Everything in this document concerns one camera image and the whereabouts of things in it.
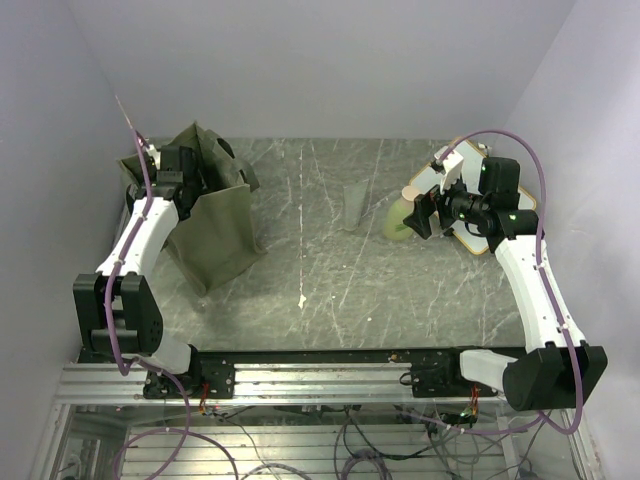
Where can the green bottle pink pump cap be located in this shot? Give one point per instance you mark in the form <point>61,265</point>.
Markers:
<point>394,228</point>

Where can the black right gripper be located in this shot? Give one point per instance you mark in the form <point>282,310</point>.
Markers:
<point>425,205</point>

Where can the grey squeeze tube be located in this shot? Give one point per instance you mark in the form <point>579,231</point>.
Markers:
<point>354,196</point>

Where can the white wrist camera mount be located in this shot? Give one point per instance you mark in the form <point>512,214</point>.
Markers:
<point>152,154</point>
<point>449,167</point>

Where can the yellow framed whiteboard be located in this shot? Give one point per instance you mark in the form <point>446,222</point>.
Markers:
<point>426,178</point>

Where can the green canvas bag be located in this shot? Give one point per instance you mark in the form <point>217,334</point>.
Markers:
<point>217,242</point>

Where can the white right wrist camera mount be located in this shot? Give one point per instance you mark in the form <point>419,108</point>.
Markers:
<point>449,167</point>

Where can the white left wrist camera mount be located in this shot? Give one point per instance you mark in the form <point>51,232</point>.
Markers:
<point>152,154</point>

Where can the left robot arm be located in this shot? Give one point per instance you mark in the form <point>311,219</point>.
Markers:
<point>116,310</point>

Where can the aluminium rail frame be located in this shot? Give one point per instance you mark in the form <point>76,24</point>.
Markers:
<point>330,377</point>

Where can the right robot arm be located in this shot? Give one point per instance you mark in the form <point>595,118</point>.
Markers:
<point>559,368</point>

